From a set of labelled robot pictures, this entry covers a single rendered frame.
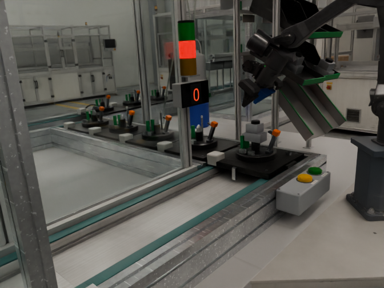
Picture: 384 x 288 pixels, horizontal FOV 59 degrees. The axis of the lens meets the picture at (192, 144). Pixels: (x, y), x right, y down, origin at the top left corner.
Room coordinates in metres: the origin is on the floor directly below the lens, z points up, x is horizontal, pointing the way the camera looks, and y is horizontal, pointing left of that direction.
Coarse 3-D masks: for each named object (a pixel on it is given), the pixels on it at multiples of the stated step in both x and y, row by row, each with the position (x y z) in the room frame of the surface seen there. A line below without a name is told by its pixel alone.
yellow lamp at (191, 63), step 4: (180, 60) 1.04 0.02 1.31; (184, 60) 1.03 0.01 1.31; (188, 60) 1.03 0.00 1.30; (192, 60) 1.03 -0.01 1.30; (180, 64) 1.05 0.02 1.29; (184, 64) 1.03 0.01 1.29; (188, 64) 1.03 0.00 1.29; (192, 64) 1.03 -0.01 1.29; (196, 64) 1.05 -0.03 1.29; (180, 68) 1.05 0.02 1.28; (184, 68) 1.03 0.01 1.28; (188, 68) 1.03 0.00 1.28; (192, 68) 1.03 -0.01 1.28; (196, 68) 1.05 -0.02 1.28; (184, 72) 1.03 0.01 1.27; (188, 72) 1.03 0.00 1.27; (192, 72) 1.03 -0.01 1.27; (196, 72) 1.05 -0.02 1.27
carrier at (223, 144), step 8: (192, 128) 1.32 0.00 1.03; (200, 128) 1.28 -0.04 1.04; (192, 136) 1.32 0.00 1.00; (200, 136) 1.27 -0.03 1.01; (208, 136) 1.34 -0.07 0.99; (192, 144) 1.23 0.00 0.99; (200, 144) 1.23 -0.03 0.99; (208, 144) 1.23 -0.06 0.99; (216, 144) 1.26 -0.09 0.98; (224, 144) 1.28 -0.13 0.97; (232, 144) 1.27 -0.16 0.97; (240, 144) 1.28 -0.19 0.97; (192, 152) 1.20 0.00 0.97; (200, 152) 1.19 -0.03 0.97; (208, 152) 1.19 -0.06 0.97; (200, 160) 1.13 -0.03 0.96
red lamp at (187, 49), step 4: (180, 44) 1.04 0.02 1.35; (184, 44) 1.03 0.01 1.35; (188, 44) 1.03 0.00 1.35; (192, 44) 1.04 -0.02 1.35; (180, 48) 1.04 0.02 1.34; (184, 48) 1.03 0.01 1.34; (188, 48) 1.03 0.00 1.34; (192, 48) 1.03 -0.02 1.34; (180, 52) 1.04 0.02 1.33; (184, 52) 1.03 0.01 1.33; (188, 52) 1.03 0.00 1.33; (192, 52) 1.03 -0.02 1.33; (180, 56) 1.04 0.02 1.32; (184, 56) 1.03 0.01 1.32; (188, 56) 1.03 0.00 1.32; (192, 56) 1.03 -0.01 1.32
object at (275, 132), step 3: (276, 129) 1.07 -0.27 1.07; (267, 132) 1.08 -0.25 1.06; (270, 132) 1.07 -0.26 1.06; (273, 132) 1.06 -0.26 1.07; (276, 132) 1.05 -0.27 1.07; (279, 132) 1.06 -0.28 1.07; (273, 135) 1.06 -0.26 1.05; (276, 135) 1.05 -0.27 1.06; (273, 138) 1.06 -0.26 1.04; (276, 138) 1.07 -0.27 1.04; (270, 141) 1.07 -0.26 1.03; (273, 141) 1.06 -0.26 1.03; (270, 144) 1.07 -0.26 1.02; (273, 144) 1.07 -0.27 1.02; (270, 147) 1.07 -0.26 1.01; (270, 150) 1.07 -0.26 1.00
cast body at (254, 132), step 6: (252, 120) 1.12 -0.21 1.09; (258, 120) 1.12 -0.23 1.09; (246, 126) 1.11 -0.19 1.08; (252, 126) 1.10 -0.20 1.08; (258, 126) 1.09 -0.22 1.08; (246, 132) 1.11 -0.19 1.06; (252, 132) 1.10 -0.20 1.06; (258, 132) 1.09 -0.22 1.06; (264, 132) 1.11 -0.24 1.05; (246, 138) 1.11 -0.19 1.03; (252, 138) 1.10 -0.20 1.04; (258, 138) 1.08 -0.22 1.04; (264, 138) 1.09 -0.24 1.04
